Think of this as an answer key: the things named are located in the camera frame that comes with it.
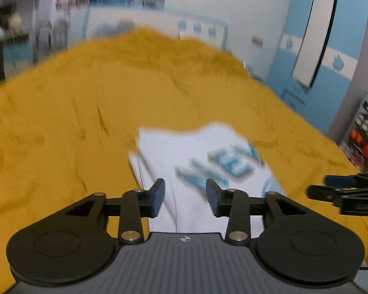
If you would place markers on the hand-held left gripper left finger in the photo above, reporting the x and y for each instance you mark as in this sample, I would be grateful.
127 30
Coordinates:
158 197

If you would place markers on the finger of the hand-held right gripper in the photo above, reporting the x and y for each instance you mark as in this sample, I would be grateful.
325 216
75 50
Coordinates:
340 180
325 193

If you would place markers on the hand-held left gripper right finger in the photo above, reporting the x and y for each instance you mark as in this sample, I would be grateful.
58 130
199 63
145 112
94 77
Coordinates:
211 197

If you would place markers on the white t-shirt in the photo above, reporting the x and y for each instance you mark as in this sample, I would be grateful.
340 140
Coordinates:
171 156

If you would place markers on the shelf rack with goods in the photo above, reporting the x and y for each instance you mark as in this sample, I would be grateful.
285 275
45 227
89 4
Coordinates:
363 141

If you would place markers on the yellow blanket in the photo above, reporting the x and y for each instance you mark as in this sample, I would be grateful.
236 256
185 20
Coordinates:
79 113

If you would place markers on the blue and white wardrobe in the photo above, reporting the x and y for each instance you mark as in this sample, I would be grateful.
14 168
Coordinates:
312 52

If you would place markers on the blue headboard with apple cutouts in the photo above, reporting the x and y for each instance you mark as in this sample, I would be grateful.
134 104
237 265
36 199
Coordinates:
159 24

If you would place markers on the blue pillow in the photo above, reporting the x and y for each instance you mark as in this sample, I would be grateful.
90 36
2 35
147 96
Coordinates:
125 27

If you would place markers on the wall switch plate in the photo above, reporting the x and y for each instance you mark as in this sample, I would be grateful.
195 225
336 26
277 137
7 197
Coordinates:
257 40

